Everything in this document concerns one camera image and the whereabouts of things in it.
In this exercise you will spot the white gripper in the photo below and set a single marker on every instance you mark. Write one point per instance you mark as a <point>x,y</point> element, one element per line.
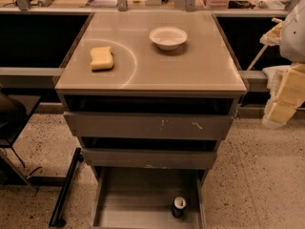
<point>294,35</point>

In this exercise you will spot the dark pepsi can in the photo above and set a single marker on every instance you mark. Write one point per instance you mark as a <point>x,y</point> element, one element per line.
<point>178,207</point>

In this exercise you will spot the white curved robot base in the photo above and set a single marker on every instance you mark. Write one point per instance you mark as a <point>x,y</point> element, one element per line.
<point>274,75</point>

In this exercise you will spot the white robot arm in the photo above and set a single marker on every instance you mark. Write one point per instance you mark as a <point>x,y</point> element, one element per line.
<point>292,45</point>

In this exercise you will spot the grey drawer cabinet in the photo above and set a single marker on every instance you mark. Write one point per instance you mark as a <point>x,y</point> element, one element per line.
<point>198,78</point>

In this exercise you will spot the open grey bottom drawer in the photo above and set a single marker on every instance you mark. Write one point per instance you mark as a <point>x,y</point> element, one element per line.
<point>139,198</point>

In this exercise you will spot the grey middle drawer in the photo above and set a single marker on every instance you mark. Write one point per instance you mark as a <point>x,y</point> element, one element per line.
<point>149,159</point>

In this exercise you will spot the grey top drawer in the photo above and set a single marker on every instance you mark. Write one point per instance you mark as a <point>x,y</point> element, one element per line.
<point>150,126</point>

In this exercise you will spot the grey leaning stick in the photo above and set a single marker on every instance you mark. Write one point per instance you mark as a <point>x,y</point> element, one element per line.
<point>259,54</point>

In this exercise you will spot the white bowl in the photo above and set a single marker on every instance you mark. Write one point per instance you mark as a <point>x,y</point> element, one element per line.
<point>168,38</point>

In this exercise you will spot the yellow sponge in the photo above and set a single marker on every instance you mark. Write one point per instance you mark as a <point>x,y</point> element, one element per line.
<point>101,58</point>

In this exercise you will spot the dark chair at left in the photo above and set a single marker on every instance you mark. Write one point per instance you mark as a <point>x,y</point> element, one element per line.
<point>15,112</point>

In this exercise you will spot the black floor stand bar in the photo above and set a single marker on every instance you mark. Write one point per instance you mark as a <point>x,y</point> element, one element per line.
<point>56,216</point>

